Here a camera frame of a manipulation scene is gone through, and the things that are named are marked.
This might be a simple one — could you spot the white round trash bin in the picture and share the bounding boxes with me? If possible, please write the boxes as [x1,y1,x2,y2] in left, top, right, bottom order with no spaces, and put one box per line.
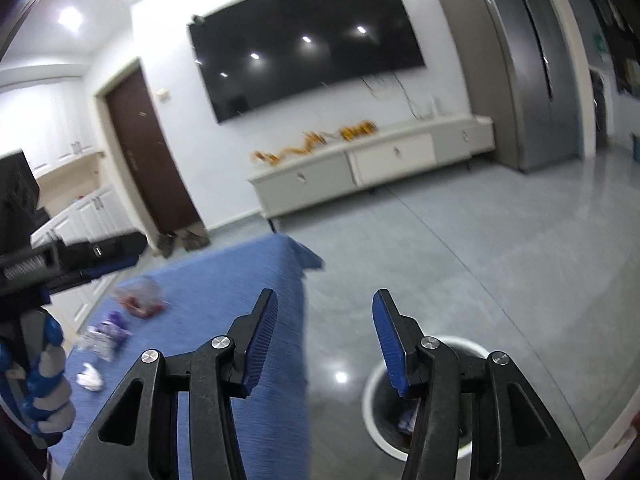
[361,336,489,463]

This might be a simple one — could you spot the blue white gloved left hand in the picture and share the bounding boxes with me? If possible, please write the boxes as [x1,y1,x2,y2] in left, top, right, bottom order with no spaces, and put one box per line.
[1,308,76,448]

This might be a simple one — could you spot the white wall cupboards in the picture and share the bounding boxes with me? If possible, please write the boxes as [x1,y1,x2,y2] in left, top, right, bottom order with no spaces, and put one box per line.
[0,79,122,331]

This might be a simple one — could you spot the clear bag with red wrappers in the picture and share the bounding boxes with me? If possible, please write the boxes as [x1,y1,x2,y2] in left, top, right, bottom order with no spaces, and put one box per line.
[114,276,165,318]

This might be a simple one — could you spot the white TV cabinet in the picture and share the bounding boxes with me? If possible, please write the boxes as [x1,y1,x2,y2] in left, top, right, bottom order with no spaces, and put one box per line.
[248,115,496,220]

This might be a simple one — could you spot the black wall television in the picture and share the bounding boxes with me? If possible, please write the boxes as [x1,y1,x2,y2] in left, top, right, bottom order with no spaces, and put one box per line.
[189,0,425,122]

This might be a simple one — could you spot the yellow dragon ornament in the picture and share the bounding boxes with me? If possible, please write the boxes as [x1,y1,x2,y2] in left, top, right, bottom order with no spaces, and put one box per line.
[250,120,378,166]

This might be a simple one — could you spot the purple snack wrapper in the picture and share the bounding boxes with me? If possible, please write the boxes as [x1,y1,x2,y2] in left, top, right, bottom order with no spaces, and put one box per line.
[77,310,131,362]

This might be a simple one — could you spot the shoes by door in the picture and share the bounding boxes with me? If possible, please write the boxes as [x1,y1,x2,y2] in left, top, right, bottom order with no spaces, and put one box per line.
[156,230,210,259]

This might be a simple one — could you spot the dark brown door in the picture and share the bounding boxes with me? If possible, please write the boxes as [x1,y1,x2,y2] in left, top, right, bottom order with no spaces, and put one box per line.
[105,68,200,234]

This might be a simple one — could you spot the blue shaggy rug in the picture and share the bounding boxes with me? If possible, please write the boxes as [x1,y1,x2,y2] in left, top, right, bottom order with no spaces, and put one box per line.
[54,234,323,479]

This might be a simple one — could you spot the grey refrigerator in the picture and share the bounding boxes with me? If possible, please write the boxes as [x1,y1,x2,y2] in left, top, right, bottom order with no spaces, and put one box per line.
[439,0,596,172]

